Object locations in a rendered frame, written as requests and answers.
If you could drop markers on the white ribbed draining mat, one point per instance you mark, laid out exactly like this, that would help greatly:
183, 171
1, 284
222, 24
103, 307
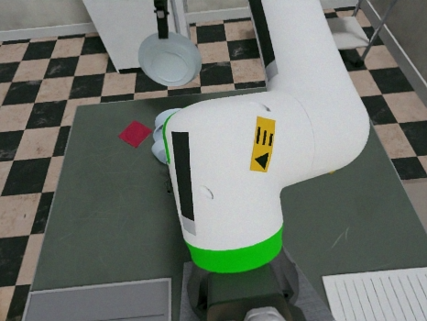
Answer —
397, 295

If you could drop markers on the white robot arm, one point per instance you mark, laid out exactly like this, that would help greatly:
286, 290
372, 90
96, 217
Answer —
230, 157

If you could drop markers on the pink-red square coaster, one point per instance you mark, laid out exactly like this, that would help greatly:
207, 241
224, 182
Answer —
135, 134

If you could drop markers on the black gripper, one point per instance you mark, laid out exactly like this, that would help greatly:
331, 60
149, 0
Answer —
162, 18

